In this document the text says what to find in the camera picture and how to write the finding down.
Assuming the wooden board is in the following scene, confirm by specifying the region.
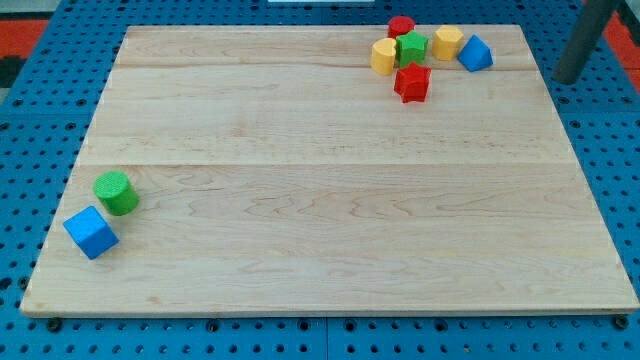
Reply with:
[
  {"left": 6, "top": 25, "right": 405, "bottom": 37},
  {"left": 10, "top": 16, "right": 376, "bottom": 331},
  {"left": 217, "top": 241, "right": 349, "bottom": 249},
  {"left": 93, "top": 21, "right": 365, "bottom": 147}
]
[{"left": 21, "top": 25, "right": 639, "bottom": 318}]

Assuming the red star block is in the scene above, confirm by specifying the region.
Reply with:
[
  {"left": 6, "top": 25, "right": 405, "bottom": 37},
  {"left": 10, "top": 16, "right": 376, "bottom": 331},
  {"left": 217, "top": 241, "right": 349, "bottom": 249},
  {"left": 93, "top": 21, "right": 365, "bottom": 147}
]
[{"left": 394, "top": 62, "right": 432, "bottom": 103}]

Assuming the yellow half-round block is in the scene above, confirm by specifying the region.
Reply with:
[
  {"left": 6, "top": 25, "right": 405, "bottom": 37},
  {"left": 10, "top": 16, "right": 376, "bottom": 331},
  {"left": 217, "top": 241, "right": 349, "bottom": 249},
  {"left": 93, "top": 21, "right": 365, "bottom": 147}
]
[{"left": 370, "top": 38, "right": 396, "bottom": 76}]

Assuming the green star block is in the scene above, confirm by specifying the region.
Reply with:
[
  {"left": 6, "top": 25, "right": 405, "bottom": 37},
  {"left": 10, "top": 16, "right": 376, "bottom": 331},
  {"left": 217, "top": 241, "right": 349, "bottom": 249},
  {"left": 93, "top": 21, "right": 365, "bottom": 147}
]
[{"left": 396, "top": 30, "right": 429, "bottom": 68}]

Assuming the red cylinder block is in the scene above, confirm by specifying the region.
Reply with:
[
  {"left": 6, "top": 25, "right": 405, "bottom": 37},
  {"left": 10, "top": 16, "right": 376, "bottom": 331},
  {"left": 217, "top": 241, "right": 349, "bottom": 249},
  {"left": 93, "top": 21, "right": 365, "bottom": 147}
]
[{"left": 387, "top": 15, "right": 416, "bottom": 39}]

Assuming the yellow hexagon block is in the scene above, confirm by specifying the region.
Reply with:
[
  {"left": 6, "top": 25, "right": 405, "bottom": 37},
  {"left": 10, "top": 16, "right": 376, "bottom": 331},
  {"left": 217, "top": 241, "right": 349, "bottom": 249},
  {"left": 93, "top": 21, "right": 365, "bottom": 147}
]
[{"left": 432, "top": 25, "right": 464, "bottom": 61}]

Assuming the blue triangular prism block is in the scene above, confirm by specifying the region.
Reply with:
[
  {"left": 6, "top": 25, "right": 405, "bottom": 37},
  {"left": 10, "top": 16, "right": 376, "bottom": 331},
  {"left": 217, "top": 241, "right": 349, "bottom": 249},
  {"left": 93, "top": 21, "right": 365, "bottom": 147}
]
[{"left": 457, "top": 35, "right": 494, "bottom": 72}]

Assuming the green cylinder block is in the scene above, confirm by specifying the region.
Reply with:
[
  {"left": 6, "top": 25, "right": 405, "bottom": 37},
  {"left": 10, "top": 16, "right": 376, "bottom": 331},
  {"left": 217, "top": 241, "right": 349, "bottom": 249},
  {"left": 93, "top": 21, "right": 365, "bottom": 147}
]
[{"left": 93, "top": 171, "right": 139, "bottom": 216}]

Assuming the blue cube block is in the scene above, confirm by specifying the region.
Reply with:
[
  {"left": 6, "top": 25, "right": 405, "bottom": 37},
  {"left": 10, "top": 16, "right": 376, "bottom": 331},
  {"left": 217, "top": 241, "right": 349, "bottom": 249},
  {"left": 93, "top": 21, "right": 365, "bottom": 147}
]
[{"left": 63, "top": 206, "right": 120, "bottom": 260}]

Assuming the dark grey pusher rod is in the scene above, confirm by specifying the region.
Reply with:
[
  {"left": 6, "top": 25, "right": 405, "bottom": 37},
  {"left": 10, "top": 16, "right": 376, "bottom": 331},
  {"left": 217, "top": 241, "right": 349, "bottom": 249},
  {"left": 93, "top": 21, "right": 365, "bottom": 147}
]
[{"left": 552, "top": 0, "right": 622, "bottom": 85}]

